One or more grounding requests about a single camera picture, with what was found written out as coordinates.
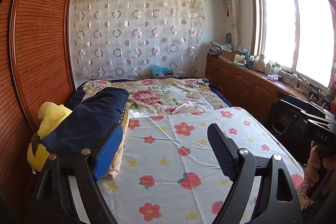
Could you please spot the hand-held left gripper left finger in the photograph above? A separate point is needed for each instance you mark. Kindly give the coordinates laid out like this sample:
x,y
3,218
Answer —
x,y
107,153

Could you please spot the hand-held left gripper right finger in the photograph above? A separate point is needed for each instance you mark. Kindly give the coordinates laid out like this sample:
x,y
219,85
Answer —
x,y
223,150

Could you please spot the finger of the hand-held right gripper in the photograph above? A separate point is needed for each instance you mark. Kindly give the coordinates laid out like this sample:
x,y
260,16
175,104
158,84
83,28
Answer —
x,y
302,115

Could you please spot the navy printed t-shirt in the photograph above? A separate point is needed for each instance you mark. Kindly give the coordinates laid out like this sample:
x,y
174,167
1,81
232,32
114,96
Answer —
x,y
86,121

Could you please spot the person's right hand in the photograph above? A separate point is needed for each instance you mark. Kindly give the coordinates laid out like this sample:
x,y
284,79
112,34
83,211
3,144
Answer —
x,y
319,169

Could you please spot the black chair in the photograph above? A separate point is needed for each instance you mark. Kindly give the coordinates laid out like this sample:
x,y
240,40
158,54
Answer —
x,y
291,103

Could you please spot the peach folded clothing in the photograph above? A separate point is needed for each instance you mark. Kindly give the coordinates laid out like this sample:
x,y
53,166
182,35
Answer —
x,y
116,169

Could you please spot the white crumpled plastic bag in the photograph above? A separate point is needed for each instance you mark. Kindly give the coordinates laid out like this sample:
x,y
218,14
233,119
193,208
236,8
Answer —
x,y
273,77

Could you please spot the white bottle with green cap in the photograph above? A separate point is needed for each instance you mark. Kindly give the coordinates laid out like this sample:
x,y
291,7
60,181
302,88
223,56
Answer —
x,y
276,69

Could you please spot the fruit print bed sheet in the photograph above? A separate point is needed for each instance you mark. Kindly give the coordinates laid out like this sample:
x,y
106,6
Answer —
x,y
170,161

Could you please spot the pink jug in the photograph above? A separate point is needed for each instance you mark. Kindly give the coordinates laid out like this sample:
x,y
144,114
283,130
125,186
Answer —
x,y
260,64

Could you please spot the wooden sideboard cabinet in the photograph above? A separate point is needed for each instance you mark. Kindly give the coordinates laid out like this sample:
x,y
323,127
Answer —
x,y
241,82

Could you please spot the yellow plush toy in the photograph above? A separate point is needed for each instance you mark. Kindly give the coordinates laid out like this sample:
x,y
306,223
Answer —
x,y
36,158

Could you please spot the floral quilt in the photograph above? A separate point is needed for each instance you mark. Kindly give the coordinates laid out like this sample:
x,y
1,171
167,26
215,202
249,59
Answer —
x,y
157,92

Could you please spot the wooden framed window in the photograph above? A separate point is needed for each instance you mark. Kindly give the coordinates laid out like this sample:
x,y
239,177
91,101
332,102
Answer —
x,y
278,29

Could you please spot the cardboard box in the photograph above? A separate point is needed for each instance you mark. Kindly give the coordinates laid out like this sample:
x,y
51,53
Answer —
x,y
232,56

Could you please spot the blue box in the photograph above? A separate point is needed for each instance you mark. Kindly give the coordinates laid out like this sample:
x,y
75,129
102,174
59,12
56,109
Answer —
x,y
161,70

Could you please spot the stack of folded cloths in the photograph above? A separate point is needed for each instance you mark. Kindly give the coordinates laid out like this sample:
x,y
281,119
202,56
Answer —
x,y
220,45

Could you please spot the dark oval ornament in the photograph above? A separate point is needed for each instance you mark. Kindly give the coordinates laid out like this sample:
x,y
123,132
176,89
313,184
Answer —
x,y
229,38

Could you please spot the circle patterned sheer curtain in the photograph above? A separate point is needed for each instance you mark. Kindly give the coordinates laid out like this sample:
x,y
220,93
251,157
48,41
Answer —
x,y
131,29

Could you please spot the red curtain tassel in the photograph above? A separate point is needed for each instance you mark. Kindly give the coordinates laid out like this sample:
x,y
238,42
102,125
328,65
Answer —
x,y
227,12

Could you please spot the beige window curtain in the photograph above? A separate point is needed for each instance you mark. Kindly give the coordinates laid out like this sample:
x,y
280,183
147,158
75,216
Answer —
x,y
232,3

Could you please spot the wooden slatted wardrobe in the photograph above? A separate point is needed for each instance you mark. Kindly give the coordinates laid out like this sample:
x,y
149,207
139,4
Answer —
x,y
42,29

